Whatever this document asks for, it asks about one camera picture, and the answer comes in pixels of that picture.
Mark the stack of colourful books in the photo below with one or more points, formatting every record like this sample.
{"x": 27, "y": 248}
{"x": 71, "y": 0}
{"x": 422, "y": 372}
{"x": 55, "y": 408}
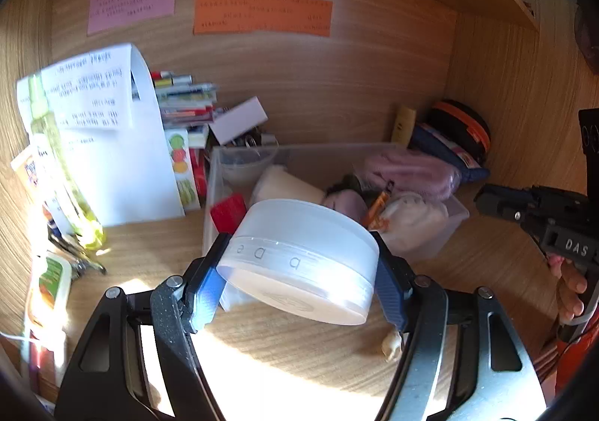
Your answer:
{"x": 185, "y": 98}

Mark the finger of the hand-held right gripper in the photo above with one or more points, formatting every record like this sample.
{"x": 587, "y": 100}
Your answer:
{"x": 559, "y": 200}
{"x": 503, "y": 203}

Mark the orange and blue box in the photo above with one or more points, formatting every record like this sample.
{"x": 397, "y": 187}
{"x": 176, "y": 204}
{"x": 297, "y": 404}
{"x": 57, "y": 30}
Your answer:
{"x": 35, "y": 177}

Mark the blue patchwork pouch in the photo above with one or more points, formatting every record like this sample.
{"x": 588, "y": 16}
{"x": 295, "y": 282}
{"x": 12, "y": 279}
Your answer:
{"x": 449, "y": 154}

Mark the red pouch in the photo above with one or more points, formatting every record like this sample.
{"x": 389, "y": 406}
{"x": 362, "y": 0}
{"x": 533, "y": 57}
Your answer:
{"x": 228, "y": 213}

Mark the frosted white round jar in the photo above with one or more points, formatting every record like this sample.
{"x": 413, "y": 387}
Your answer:
{"x": 304, "y": 257}

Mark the white paper sheet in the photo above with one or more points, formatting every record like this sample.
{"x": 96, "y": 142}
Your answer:
{"x": 135, "y": 168}

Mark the yellow spray bottle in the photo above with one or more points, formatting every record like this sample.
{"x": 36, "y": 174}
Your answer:
{"x": 70, "y": 187}

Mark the clear plastic storage bin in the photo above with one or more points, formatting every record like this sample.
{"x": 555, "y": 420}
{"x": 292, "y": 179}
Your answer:
{"x": 435, "y": 238}

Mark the orange snack packet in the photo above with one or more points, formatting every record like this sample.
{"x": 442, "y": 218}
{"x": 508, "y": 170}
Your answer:
{"x": 378, "y": 210}

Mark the green lotion tube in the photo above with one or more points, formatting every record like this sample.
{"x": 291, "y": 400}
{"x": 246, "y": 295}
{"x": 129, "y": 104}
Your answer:
{"x": 49, "y": 290}

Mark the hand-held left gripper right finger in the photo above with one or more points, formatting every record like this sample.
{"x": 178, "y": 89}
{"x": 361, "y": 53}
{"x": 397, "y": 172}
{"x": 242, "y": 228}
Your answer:
{"x": 390, "y": 294}

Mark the small cream figurine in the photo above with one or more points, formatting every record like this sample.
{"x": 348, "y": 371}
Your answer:
{"x": 391, "y": 346}

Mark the orange paper note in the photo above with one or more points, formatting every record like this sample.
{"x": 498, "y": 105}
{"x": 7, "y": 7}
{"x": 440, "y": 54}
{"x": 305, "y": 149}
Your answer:
{"x": 262, "y": 15}

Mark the white cardboard box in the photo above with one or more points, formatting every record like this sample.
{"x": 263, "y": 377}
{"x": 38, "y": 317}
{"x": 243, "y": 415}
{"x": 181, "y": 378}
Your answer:
{"x": 238, "y": 119}

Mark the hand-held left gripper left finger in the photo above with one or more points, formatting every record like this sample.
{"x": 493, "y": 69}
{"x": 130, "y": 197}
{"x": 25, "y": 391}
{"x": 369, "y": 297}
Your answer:
{"x": 206, "y": 299}

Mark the person's right hand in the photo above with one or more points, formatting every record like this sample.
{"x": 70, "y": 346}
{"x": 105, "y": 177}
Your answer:
{"x": 573, "y": 294}

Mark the black and orange case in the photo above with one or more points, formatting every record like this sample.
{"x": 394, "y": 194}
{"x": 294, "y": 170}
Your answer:
{"x": 463, "y": 121}

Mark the person's right forearm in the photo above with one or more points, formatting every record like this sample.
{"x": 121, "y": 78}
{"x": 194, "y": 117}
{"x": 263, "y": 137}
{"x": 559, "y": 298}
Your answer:
{"x": 571, "y": 365}

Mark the wooden desktop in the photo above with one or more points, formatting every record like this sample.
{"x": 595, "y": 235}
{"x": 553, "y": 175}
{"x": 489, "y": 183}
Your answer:
{"x": 491, "y": 271}

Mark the fruit print box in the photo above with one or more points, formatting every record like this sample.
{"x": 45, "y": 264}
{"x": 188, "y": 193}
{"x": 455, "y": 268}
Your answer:
{"x": 181, "y": 168}

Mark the clear plastic bowl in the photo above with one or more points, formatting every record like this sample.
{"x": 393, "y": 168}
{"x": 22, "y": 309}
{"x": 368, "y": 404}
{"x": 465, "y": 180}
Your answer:
{"x": 245, "y": 166}

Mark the pink round jar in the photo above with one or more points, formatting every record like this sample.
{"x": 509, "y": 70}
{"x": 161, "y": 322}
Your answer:
{"x": 344, "y": 206}

